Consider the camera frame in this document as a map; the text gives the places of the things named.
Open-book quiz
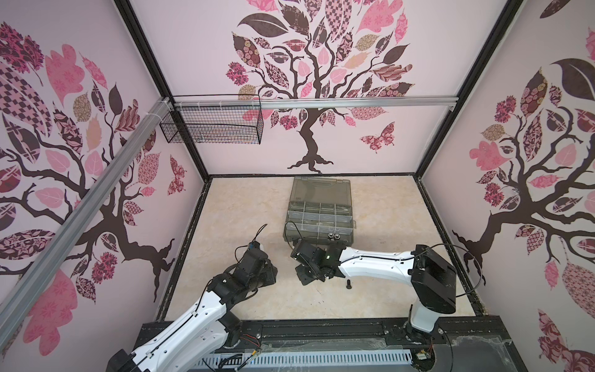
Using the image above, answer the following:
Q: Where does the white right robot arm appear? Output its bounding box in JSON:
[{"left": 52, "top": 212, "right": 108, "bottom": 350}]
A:
[{"left": 290, "top": 239, "right": 457, "bottom": 334}]

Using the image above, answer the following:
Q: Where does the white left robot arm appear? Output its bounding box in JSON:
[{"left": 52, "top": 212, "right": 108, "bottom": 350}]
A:
[{"left": 106, "top": 240, "right": 277, "bottom": 371}]

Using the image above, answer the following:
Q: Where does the green transparent organizer box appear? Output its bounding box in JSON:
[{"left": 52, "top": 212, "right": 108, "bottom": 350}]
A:
[{"left": 283, "top": 177, "right": 356, "bottom": 246}]

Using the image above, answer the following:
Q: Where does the white slotted cable duct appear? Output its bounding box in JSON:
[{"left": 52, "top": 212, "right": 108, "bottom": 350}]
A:
[{"left": 191, "top": 350, "right": 412, "bottom": 371}]

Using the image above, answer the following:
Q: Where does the black wire mesh basket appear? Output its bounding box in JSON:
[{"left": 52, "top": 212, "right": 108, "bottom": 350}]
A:
[{"left": 160, "top": 93, "right": 264, "bottom": 145}]

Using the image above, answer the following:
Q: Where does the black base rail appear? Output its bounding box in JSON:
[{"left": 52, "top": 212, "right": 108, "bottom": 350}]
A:
[{"left": 139, "top": 317, "right": 512, "bottom": 347}]

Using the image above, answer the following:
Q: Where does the aluminium rail back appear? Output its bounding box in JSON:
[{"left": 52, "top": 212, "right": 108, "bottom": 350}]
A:
[{"left": 174, "top": 96, "right": 459, "bottom": 109}]

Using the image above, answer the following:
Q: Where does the aluminium rail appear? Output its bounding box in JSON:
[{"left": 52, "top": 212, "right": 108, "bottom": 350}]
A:
[
  {"left": 1, "top": 97, "right": 171, "bottom": 347},
  {"left": 174, "top": 96, "right": 459, "bottom": 109}
]

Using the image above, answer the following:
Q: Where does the aluminium rail left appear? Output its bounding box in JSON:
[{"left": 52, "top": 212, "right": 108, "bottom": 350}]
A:
[{"left": 1, "top": 97, "right": 171, "bottom": 347}]

